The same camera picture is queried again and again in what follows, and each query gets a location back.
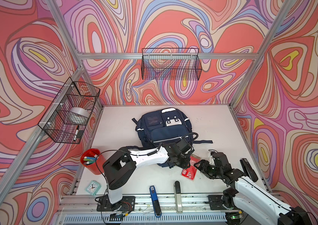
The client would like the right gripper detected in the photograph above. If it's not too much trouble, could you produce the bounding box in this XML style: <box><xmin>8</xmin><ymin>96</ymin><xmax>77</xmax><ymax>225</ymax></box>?
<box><xmin>194</xmin><ymin>159</ymin><xmax>223</xmax><ymax>179</ymax></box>

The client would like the red packet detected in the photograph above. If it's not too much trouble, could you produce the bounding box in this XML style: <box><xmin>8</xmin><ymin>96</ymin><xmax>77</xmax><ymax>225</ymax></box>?
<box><xmin>181</xmin><ymin>155</ymin><xmax>201</xmax><ymax>181</ymax></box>

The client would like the navy blue backpack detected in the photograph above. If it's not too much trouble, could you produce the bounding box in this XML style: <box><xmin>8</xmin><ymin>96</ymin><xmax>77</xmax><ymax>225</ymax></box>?
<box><xmin>132</xmin><ymin>108</ymin><xmax>213</xmax><ymax>167</ymax></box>

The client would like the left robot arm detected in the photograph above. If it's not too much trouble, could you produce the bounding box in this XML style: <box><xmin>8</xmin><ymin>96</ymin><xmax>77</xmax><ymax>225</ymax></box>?
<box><xmin>102</xmin><ymin>138</ymin><xmax>195</xmax><ymax>204</ymax></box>

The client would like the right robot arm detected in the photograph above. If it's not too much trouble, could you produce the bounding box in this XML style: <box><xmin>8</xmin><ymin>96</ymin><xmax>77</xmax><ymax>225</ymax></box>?
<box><xmin>194</xmin><ymin>151</ymin><xmax>312</xmax><ymax>225</ymax></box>

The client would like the black beige stapler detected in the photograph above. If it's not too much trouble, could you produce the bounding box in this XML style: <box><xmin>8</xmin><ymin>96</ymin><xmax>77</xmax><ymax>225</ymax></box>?
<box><xmin>174</xmin><ymin>181</ymin><xmax>183</xmax><ymax>213</ymax></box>

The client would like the blue stapler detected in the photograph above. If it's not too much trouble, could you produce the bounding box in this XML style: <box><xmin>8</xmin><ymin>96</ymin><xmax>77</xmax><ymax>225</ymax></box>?
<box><xmin>149</xmin><ymin>186</ymin><xmax>162</xmax><ymax>218</ymax></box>

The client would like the red cup with markers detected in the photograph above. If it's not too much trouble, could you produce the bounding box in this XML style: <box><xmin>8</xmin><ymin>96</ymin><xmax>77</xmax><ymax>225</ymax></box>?
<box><xmin>80</xmin><ymin>149</ymin><xmax>106</xmax><ymax>175</ymax></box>

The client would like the marker in basket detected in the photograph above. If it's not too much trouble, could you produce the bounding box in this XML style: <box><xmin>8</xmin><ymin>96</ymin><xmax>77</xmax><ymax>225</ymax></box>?
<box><xmin>73</xmin><ymin>125</ymin><xmax>79</xmax><ymax>141</ymax></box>

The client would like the white tape roll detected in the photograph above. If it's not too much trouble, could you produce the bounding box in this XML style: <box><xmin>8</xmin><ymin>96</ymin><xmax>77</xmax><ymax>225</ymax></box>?
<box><xmin>68</xmin><ymin>107</ymin><xmax>90</xmax><ymax>125</ymax></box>

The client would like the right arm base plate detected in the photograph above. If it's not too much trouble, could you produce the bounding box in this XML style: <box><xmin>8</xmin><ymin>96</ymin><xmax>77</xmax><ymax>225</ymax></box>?
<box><xmin>206</xmin><ymin>195</ymin><xmax>233</xmax><ymax>211</ymax></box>

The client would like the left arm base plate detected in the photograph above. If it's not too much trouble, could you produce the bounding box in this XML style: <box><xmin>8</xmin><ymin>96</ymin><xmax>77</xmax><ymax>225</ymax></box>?
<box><xmin>95</xmin><ymin>195</ymin><xmax>136</xmax><ymax>213</ymax></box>

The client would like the back wire basket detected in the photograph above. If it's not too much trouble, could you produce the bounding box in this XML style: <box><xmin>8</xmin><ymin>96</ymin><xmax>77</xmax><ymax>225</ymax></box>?
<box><xmin>141</xmin><ymin>47</ymin><xmax>202</xmax><ymax>81</ymax></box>

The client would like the wire basket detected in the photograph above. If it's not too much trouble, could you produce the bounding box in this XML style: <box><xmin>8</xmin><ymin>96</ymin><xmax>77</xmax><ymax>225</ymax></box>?
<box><xmin>141</xmin><ymin>47</ymin><xmax>202</xmax><ymax>81</ymax></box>
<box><xmin>38</xmin><ymin>78</ymin><xmax>100</xmax><ymax>144</ymax></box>

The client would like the left wire basket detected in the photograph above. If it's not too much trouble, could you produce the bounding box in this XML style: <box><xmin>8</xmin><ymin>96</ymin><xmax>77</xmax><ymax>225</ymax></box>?
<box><xmin>38</xmin><ymin>78</ymin><xmax>100</xmax><ymax>144</ymax></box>

